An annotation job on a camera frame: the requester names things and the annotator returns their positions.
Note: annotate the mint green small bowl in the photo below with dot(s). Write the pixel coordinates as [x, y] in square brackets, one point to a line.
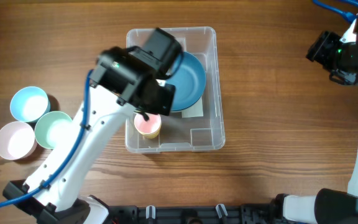
[50, 128]

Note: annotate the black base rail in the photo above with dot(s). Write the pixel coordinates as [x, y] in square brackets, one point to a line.
[218, 214]

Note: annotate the pink small bowl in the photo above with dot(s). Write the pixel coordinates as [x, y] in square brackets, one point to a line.
[17, 141]

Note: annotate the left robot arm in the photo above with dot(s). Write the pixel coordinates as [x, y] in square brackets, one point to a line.
[124, 82]

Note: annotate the yellow plastic cup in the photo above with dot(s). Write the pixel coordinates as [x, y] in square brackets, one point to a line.
[151, 135]

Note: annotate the white label in container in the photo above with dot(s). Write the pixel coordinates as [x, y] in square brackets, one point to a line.
[195, 110]

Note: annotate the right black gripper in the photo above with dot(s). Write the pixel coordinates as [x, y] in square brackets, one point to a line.
[316, 47]

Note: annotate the pink plastic cup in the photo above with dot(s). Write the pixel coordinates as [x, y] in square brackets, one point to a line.
[151, 126]

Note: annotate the clear plastic storage container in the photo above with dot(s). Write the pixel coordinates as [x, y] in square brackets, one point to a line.
[189, 134]

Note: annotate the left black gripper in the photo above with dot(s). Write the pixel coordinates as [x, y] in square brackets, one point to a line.
[159, 101]

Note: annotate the dark blue bowl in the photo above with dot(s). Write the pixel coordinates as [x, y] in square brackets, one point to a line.
[189, 81]

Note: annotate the light blue small bowl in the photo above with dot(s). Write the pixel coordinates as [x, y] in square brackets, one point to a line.
[30, 104]

